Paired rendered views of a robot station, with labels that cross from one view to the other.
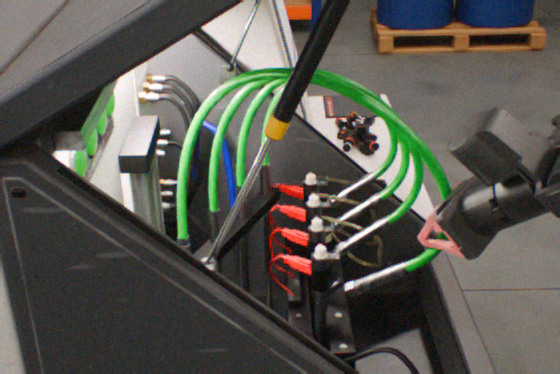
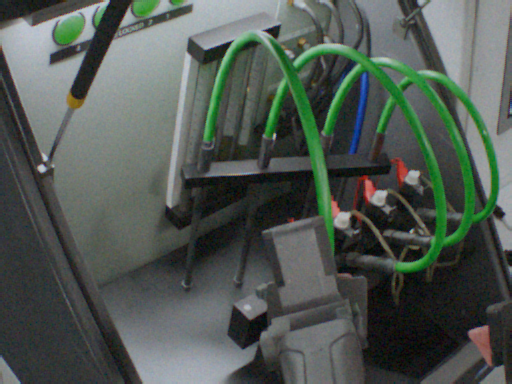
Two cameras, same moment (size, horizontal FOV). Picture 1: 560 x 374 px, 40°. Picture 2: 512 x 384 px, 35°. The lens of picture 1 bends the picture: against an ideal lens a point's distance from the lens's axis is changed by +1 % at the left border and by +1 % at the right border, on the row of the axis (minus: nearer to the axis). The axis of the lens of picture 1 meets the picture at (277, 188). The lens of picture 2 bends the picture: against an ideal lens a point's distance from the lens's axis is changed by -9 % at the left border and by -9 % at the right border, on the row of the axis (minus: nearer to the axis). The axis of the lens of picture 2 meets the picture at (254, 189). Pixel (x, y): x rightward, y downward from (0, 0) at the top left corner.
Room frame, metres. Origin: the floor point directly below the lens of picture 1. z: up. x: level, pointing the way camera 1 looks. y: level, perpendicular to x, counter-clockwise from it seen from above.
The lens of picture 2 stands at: (0.28, -0.54, 1.96)
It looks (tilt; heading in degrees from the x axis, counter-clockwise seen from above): 43 degrees down; 41
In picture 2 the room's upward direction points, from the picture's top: 12 degrees clockwise
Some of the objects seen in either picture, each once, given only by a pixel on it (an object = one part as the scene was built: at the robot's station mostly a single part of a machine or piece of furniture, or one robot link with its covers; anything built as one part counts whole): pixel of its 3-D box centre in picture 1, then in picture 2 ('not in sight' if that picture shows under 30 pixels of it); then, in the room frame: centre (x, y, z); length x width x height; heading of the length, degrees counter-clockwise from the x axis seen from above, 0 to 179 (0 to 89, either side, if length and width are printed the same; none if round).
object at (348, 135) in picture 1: (359, 129); not in sight; (1.68, -0.20, 1.01); 0.23 x 0.11 x 0.06; 1
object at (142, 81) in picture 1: (156, 141); (305, 44); (1.18, 0.20, 1.20); 0.13 x 0.03 x 0.31; 1
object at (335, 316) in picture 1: (315, 322); (328, 304); (1.06, -0.06, 0.91); 0.34 x 0.10 x 0.15; 1
